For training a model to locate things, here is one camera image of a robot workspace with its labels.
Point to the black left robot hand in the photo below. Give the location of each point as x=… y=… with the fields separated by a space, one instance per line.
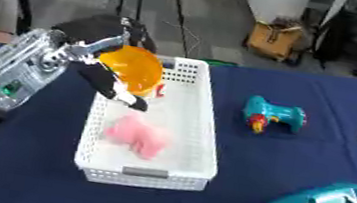
x=102 y=80

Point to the orange plastic bowl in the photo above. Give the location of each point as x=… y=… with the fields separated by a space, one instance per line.
x=134 y=68

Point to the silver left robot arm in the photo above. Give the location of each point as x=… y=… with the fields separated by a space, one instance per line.
x=18 y=73

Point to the red and white small item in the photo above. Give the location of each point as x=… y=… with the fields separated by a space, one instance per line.
x=160 y=91

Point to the pink soft toy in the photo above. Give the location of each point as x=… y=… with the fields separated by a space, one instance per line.
x=138 y=136

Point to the white perforated plastic basket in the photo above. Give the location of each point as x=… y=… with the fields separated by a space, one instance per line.
x=147 y=156

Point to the teal toy drill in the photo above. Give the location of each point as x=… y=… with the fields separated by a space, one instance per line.
x=277 y=115

